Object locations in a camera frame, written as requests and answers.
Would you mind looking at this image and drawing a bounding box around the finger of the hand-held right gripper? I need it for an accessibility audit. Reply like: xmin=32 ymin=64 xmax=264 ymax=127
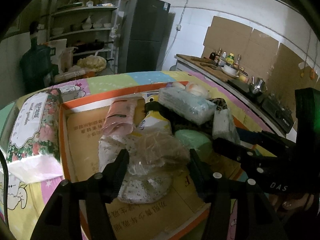
xmin=212 ymin=136 xmax=253 ymax=167
xmin=235 ymin=127 xmax=297 ymax=158

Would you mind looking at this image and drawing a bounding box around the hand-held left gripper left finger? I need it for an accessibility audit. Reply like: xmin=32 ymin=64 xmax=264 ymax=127
xmin=35 ymin=148 xmax=130 ymax=240

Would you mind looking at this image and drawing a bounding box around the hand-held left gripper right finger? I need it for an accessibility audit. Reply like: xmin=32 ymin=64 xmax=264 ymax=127
xmin=188 ymin=148 xmax=290 ymax=240

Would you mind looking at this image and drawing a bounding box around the small green tissue pack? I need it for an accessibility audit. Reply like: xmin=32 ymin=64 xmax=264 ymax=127
xmin=212 ymin=108 xmax=241 ymax=145

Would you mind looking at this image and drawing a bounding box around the white dotted scrunchie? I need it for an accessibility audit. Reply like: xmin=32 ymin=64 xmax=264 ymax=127
xmin=97 ymin=133 xmax=176 ymax=205

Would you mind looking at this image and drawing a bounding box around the mint green puff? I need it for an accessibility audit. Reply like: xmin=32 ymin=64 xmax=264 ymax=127
xmin=174 ymin=129 xmax=213 ymax=156

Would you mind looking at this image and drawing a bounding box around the clear plastic bag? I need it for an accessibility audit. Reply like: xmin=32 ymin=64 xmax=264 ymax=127
xmin=127 ymin=132 xmax=191 ymax=178

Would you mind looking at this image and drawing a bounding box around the leopard print scrunchie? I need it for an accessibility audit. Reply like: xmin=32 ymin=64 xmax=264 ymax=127
xmin=209 ymin=98 xmax=228 ymax=112

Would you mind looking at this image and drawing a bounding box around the orange-rimmed cardboard box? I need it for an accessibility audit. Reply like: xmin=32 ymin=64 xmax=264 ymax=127
xmin=58 ymin=81 xmax=238 ymax=240

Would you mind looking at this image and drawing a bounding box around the pink packet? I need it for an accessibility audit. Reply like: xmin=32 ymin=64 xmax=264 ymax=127
xmin=101 ymin=99 xmax=138 ymax=137

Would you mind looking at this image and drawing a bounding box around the blue-green tissue pack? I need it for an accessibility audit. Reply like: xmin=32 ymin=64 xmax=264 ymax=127
xmin=158 ymin=87 xmax=217 ymax=125

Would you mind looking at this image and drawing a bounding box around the yellow white packet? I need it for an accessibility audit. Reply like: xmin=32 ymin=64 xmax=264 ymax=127
xmin=136 ymin=92 xmax=173 ymax=137

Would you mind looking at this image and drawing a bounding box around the person's right hand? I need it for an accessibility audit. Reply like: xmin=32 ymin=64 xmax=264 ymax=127
xmin=269 ymin=192 xmax=320 ymax=221

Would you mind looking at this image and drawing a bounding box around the black gas stove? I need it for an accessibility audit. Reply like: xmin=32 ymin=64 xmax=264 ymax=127
xmin=262 ymin=96 xmax=295 ymax=133

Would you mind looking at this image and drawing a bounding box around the steel kettle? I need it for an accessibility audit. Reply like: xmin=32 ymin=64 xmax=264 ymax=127
xmin=248 ymin=76 xmax=267 ymax=95

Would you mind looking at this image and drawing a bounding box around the white bowl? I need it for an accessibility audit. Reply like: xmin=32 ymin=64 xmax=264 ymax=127
xmin=223 ymin=63 xmax=240 ymax=76

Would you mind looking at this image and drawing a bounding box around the kitchen counter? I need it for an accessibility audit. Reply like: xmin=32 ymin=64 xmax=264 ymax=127
xmin=174 ymin=53 xmax=294 ymax=134

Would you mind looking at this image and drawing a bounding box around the wooden cutting board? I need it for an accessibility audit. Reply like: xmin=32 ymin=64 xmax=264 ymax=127
xmin=176 ymin=54 xmax=225 ymax=73

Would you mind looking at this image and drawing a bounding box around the floral tissue pack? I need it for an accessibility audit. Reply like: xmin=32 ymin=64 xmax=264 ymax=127
xmin=4 ymin=88 xmax=65 ymax=183

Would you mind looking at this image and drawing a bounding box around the yellow food bag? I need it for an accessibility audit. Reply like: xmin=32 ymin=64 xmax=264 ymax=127
xmin=76 ymin=56 xmax=108 ymax=72

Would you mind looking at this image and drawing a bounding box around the black frying pan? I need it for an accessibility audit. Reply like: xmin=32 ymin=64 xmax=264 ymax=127
xmin=74 ymin=39 xmax=114 ymax=53

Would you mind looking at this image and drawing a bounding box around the blue water jug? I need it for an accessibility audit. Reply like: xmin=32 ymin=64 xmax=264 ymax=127
xmin=19 ymin=43 xmax=57 ymax=91

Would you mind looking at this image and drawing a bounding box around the dark refrigerator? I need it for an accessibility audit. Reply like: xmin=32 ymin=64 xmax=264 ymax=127
xmin=117 ymin=0 xmax=176 ymax=75

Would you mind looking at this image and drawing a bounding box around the white shelf rack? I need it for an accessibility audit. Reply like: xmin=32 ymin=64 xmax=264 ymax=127
xmin=48 ymin=0 xmax=123 ymax=73

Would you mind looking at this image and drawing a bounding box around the dark water jug pump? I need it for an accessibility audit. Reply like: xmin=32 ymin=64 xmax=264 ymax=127
xmin=29 ymin=21 xmax=40 ymax=46

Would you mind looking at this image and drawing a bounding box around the black cable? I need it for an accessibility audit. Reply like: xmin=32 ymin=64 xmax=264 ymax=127
xmin=0 ymin=150 xmax=11 ymax=182

